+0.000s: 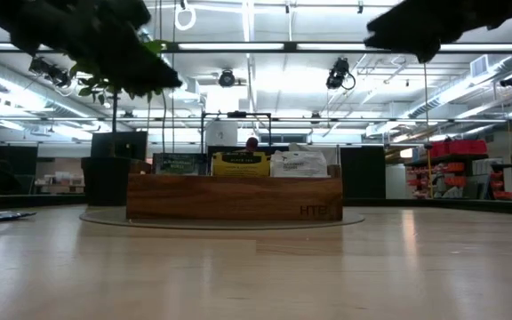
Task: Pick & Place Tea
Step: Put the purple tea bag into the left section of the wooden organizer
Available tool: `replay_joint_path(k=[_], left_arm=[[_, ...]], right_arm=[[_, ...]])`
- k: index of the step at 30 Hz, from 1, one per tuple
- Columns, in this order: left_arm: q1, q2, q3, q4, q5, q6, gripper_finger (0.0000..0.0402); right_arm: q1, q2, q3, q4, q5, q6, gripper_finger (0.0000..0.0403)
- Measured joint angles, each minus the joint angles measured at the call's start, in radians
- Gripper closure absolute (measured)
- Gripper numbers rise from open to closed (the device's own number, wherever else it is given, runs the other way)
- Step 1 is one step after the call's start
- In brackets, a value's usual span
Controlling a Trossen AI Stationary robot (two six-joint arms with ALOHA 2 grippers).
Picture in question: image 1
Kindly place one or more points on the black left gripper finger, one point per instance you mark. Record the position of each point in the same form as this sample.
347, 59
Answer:
145, 75

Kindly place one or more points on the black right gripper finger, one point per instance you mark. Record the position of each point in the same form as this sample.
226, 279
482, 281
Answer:
407, 33

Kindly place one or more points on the yellow lemon tea packet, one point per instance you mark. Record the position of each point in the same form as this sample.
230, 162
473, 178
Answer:
240, 166

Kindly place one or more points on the wooden tea organizer box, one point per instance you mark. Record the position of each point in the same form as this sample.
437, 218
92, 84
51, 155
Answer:
238, 197

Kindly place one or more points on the white orange tea packet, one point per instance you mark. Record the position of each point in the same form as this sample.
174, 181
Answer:
298, 166

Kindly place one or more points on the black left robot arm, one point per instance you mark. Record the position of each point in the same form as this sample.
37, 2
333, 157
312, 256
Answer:
7, 18

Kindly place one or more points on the green leafy potted tree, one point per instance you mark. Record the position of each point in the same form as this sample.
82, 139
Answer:
115, 120

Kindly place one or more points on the black partition panel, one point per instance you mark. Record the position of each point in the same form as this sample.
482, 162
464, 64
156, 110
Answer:
362, 173
127, 144
20, 153

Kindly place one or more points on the small black ceiling fixture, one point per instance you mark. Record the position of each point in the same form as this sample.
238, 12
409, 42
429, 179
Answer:
510, 81

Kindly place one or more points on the round black ceiling fixture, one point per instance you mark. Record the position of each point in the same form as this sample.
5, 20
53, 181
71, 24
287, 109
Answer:
227, 79

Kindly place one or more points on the white square board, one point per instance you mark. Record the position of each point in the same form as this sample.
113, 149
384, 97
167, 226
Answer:
221, 133

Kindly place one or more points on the shelf with red bins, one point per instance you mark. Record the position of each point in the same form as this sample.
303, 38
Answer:
458, 148

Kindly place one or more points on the person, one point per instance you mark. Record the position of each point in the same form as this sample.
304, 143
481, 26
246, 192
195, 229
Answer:
252, 143

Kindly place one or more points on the black ceiling-hung camera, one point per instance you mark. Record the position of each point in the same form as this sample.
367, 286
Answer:
51, 73
338, 73

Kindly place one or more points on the black overhead frame bar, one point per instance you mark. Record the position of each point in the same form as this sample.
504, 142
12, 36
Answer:
289, 46

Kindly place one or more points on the black aluminium table frame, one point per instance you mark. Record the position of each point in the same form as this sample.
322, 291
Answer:
482, 206

